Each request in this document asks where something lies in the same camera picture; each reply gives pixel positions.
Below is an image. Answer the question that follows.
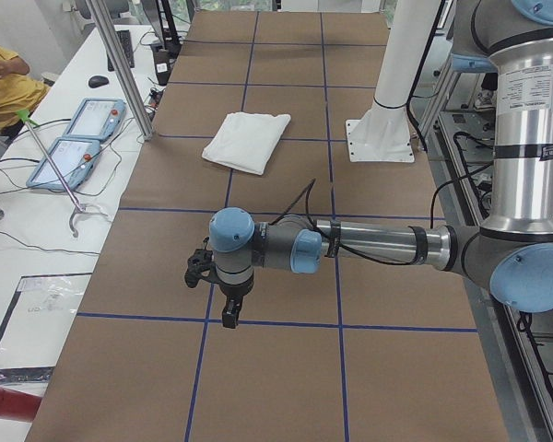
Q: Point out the black computer mouse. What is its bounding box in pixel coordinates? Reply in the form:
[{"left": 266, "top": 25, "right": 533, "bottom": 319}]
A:
[{"left": 88, "top": 76, "right": 110, "bottom": 88}]

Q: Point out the aluminium frame post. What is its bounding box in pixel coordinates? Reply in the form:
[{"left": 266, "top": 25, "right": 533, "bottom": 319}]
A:
[{"left": 86, "top": 0, "right": 154, "bottom": 141}]

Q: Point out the black pendant cable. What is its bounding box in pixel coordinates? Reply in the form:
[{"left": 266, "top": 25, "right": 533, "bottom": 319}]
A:
[{"left": 0, "top": 114, "right": 123, "bottom": 257}]

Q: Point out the white long-sleeve printed shirt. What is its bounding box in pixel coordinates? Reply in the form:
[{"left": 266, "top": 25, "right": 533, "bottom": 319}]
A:
[{"left": 202, "top": 111, "right": 291, "bottom": 176}]

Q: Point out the near blue teach pendant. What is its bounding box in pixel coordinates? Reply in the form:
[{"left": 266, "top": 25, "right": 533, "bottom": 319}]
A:
[{"left": 27, "top": 137, "right": 100, "bottom": 191}]

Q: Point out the metal reacher grabber tool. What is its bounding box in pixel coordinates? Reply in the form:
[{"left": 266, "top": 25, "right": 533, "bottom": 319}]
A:
[{"left": 17, "top": 109, "right": 110, "bottom": 238}]

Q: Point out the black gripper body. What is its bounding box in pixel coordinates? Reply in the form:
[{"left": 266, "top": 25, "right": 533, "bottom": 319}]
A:
[{"left": 219, "top": 278, "right": 253, "bottom": 315}]

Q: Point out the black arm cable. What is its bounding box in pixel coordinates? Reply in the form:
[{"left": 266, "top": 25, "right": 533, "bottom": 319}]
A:
[{"left": 276, "top": 179, "right": 494, "bottom": 266}]

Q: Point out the blue teach pendant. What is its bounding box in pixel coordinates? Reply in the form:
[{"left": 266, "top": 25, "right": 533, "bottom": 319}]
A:
[
  {"left": 64, "top": 98, "right": 126, "bottom": 142},
  {"left": 27, "top": 137, "right": 100, "bottom": 191}
]

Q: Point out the far blue teach pendant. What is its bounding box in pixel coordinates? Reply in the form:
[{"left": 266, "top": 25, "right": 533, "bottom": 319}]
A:
[{"left": 64, "top": 98, "right": 126, "bottom": 142}]

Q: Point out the person in yellow shirt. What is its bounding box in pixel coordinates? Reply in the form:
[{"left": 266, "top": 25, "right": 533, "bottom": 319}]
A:
[{"left": 0, "top": 46, "right": 51, "bottom": 139}]

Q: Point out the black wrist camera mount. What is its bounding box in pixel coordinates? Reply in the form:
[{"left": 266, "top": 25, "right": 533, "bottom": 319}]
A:
[{"left": 184, "top": 249, "right": 218, "bottom": 288}]

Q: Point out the white camera post with base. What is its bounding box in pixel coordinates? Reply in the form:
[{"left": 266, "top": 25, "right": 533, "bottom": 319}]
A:
[{"left": 346, "top": 0, "right": 443, "bottom": 163}]

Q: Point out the clear plastic packaging bag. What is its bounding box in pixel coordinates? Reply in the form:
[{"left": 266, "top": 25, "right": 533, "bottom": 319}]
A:
[{"left": 0, "top": 273, "right": 91, "bottom": 384}]

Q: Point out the black keyboard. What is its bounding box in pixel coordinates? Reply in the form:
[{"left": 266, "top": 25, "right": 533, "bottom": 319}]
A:
[{"left": 116, "top": 29, "right": 135, "bottom": 68}]

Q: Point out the near orange circuit board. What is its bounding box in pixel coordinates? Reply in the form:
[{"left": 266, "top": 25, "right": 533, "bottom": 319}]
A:
[{"left": 147, "top": 87, "right": 163, "bottom": 109}]

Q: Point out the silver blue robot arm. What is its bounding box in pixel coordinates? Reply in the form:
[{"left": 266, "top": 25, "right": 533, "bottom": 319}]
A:
[{"left": 206, "top": 1, "right": 553, "bottom": 329}]

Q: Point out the red cylinder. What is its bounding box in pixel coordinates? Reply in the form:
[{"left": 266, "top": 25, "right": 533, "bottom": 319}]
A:
[{"left": 0, "top": 387, "right": 42, "bottom": 423}]

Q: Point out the black white device box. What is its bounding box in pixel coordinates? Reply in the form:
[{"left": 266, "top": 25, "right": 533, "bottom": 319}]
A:
[{"left": 152, "top": 46, "right": 171, "bottom": 86}]

